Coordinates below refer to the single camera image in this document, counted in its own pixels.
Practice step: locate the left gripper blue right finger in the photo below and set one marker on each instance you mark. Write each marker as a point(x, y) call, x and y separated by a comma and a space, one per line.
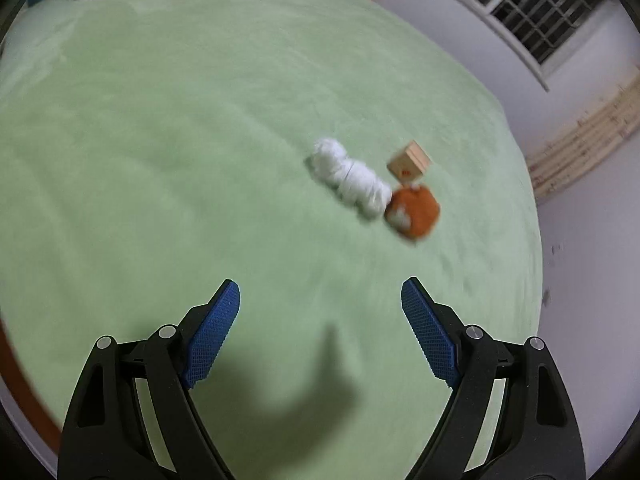
point(536, 437)

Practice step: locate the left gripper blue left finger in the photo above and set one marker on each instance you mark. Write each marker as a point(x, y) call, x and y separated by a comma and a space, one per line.
point(104, 435)

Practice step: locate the white tissue wad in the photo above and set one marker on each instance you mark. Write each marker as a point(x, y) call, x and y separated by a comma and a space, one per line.
point(353, 182)

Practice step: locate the orange plush toy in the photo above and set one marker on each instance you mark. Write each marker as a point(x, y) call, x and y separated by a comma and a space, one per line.
point(413, 211)

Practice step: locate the floral cream curtain right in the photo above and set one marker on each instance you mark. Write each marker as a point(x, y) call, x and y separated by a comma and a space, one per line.
point(586, 143)

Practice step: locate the wooden cube block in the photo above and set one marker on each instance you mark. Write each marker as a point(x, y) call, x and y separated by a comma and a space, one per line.
point(409, 164)

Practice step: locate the green bed blanket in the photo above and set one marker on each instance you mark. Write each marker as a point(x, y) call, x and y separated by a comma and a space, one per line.
point(151, 149)

